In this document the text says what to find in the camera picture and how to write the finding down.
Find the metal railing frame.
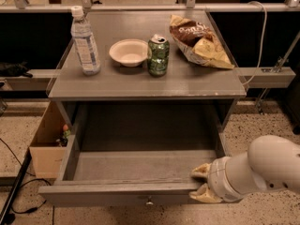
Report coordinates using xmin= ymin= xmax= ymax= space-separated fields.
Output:
xmin=0 ymin=0 xmax=300 ymax=89

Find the grey top drawer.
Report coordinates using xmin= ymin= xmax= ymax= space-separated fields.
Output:
xmin=39 ymin=102 xmax=228 ymax=207

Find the black object on ledge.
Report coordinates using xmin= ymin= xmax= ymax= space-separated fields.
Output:
xmin=0 ymin=62 xmax=33 ymax=78

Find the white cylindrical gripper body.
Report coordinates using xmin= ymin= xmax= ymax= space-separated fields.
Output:
xmin=207 ymin=156 xmax=247 ymax=203

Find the white hanging cable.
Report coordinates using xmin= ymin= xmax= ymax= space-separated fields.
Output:
xmin=241 ymin=0 xmax=268 ymax=86

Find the grey drawer cabinet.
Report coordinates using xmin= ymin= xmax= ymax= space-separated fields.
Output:
xmin=50 ymin=11 xmax=246 ymax=151

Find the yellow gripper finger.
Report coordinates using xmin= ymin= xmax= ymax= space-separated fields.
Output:
xmin=190 ymin=163 xmax=211 ymax=178
xmin=189 ymin=183 xmax=222 ymax=203

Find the black floor cable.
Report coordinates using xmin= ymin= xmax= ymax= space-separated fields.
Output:
xmin=0 ymin=138 xmax=56 ymax=225

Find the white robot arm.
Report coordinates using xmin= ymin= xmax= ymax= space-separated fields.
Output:
xmin=189 ymin=135 xmax=300 ymax=203

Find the brown yellow chip bag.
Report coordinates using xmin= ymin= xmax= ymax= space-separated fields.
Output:
xmin=170 ymin=15 xmax=234 ymax=69

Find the cardboard box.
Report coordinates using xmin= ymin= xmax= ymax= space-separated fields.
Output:
xmin=29 ymin=102 xmax=72 ymax=179

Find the green soda can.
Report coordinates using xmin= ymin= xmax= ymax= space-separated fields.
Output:
xmin=147 ymin=34 xmax=170 ymax=77

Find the clear plastic water bottle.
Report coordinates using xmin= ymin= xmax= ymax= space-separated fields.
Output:
xmin=71 ymin=6 xmax=100 ymax=75

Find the white paper bowl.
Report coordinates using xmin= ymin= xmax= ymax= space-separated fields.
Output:
xmin=109 ymin=39 xmax=148 ymax=68

